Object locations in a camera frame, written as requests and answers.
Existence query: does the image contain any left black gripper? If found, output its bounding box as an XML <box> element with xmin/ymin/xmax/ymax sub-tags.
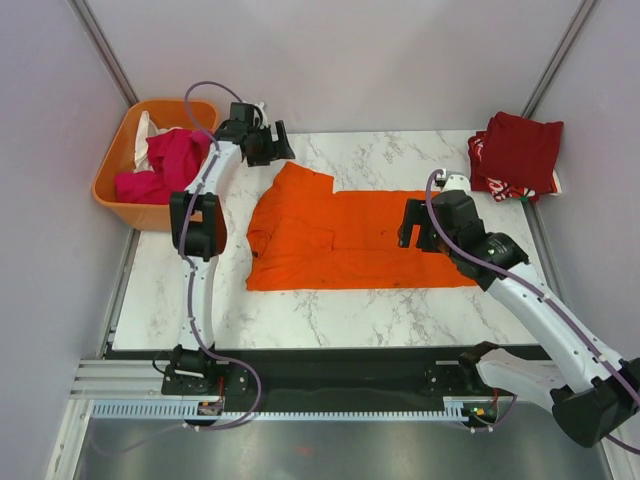
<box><xmin>247</xmin><ymin>122</ymin><xmax>294</xmax><ymax>169</ymax></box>

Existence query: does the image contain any orange t shirt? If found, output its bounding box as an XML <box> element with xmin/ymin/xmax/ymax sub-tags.
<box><xmin>246</xmin><ymin>162</ymin><xmax>473</xmax><ymax>292</ymax></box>

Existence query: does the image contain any pink t shirt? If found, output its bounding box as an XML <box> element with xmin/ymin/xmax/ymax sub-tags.
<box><xmin>114</xmin><ymin>129</ymin><xmax>211</xmax><ymax>205</ymax></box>

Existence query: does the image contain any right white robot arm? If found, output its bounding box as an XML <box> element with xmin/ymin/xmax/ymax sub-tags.
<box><xmin>398</xmin><ymin>190</ymin><xmax>639</xmax><ymax>448</ymax></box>

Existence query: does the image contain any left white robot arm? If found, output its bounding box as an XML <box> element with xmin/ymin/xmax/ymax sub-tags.
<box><xmin>162</xmin><ymin>102</ymin><xmax>295</xmax><ymax>395</ymax></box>

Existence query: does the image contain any red printed folded shirt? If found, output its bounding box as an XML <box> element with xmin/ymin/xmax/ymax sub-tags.
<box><xmin>467</xmin><ymin>131</ymin><xmax>562</xmax><ymax>203</ymax></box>

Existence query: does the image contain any dark red folded shirt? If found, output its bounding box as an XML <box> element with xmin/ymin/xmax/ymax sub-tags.
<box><xmin>478</xmin><ymin>111</ymin><xmax>564</xmax><ymax>194</ymax></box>

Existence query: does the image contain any white cloth in bin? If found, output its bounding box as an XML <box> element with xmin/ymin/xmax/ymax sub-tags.
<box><xmin>133</xmin><ymin>110</ymin><xmax>179</xmax><ymax>173</ymax></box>

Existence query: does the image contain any orange plastic bin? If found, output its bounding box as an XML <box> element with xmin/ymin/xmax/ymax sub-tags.
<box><xmin>92</xmin><ymin>98</ymin><xmax>218</xmax><ymax>231</ymax></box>

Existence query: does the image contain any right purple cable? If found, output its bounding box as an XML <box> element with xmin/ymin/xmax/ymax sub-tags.
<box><xmin>424</xmin><ymin>168</ymin><xmax>640</xmax><ymax>456</ymax></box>

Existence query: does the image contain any purple cable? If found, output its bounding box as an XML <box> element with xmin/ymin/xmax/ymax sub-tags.
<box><xmin>177</xmin><ymin>80</ymin><xmax>264</xmax><ymax>431</ymax></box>
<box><xmin>424</xmin><ymin>168</ymin><xmax>640</xmax><ymax>456</ymax></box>

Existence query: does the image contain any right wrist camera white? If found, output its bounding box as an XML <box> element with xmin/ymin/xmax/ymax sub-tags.
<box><xmin>434</xmin><ymin>169</ymin><xmax>471</xmax><ymax>193</ymax></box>

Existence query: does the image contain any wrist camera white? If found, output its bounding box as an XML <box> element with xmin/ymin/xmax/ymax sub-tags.
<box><xmin>434</xmin><ymin>169</ymin><xmax>471</xmax><ymax>193</ymax></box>
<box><xmin>253</xmin><ymin>101</ymin><xmax>269</xmax><ymax>125</ymax></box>

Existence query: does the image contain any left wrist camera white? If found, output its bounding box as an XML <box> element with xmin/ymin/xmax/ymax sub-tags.
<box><xmin>253</xmin><ymin>101</ymin><xmax>269</xmax><ymax>125</ymax></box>

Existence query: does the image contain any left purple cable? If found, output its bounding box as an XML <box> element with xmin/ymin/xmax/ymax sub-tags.
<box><xmin>177</xmin><ymin>80</ymin><xmax>264</xmax><ymax>431</ymax></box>

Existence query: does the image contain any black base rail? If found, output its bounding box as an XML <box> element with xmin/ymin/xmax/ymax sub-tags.
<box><xmin>102</xmin><ymin>344</ymin><xmax>551</xmax><ymax>414</ymax></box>

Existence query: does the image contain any white slotted cable duct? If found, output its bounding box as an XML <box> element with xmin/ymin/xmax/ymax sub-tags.
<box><xmin>90</xmin><ymin>397</ymin><xmax>485</xmax><ymax>422</ymax></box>

